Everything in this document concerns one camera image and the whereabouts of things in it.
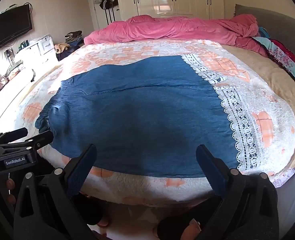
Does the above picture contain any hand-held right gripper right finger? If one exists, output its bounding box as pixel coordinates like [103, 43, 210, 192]
[196, 144, 279, 240]

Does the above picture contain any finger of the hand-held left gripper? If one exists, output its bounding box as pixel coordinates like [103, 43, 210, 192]
[0, 130, 54, 152]
[0, 127, 28, 143]

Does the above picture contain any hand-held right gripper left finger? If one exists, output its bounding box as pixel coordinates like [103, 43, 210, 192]
[14, 144, 98, 240]

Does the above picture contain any blue denim pants lace trim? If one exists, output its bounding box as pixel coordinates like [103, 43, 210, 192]
[35, 54, 266, 178]

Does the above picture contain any person's left hand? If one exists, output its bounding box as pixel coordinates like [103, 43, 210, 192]
[5, 177, 17, 205]

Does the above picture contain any white mattress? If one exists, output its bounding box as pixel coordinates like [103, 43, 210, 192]
[273, 165, 295, 240]

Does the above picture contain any white dresser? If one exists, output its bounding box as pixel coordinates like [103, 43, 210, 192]
[17, 36, 59, 66]

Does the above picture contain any tan crumpled cloth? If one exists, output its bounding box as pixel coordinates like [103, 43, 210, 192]
[54, 43, 70, 54]

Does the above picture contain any white fleece blanket orange print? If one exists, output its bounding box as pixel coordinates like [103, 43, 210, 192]
[12, 39, 295, 208]

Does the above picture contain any pile of folded clothes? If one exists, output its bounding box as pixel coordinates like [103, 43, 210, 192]
[64, 30, 84, 43]

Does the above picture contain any tan bed sheet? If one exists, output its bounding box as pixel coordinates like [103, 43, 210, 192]
[221, 44, 295, 168]

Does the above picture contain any white door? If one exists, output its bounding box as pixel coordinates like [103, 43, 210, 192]
[86, 0, 123, 31]

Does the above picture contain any floral pillow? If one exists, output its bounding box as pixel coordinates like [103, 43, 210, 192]
[252, 35, 295, 88]

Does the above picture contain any blue cloth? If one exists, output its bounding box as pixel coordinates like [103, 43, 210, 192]
[258, 26, 271, 40]

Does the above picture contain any pink duvet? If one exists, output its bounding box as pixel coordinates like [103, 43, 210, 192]
[84, 14, 269, 57]

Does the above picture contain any grey headboard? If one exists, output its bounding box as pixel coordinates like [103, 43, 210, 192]
[234, 4, 295, 64]

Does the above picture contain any black wall television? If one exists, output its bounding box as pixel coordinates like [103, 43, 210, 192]
[0, 4, 33, 53]

